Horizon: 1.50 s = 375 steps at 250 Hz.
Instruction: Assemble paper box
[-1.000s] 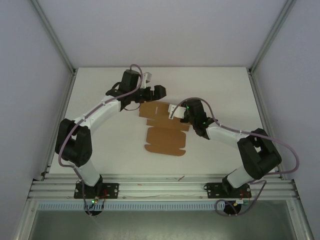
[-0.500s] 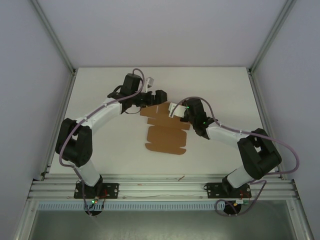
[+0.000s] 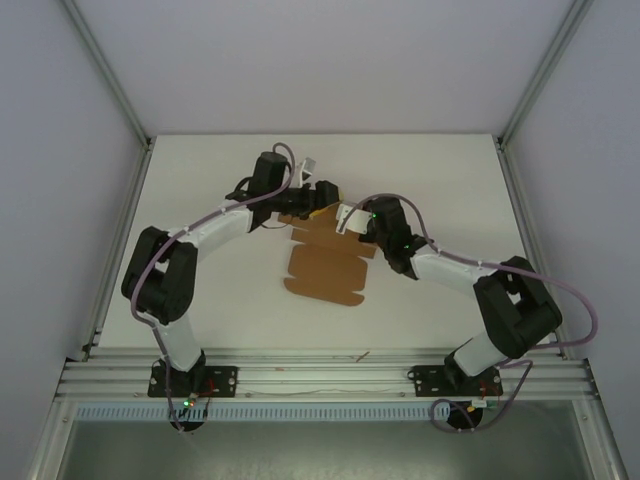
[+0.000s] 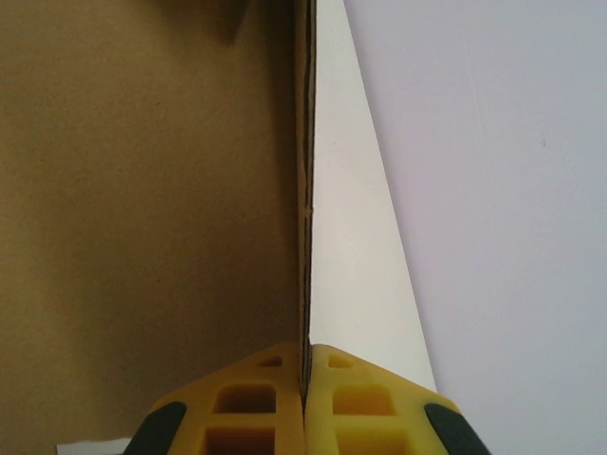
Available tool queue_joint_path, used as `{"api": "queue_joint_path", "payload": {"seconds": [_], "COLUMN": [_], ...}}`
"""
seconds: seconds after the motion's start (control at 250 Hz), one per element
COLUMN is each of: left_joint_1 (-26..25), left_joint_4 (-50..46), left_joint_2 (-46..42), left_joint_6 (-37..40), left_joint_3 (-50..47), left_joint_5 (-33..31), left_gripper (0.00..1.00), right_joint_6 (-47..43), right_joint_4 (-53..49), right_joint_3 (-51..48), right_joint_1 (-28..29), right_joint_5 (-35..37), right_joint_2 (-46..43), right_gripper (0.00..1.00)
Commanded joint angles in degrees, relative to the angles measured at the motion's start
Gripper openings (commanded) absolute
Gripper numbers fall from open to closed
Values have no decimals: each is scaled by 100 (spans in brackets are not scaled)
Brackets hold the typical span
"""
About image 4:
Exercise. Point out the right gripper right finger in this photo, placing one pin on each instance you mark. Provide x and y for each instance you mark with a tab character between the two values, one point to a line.
370	412

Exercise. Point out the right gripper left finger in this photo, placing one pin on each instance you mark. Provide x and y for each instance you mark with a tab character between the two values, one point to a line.
246	417

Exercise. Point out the brown cardboard box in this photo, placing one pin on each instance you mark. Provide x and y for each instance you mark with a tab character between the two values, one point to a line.
142	213

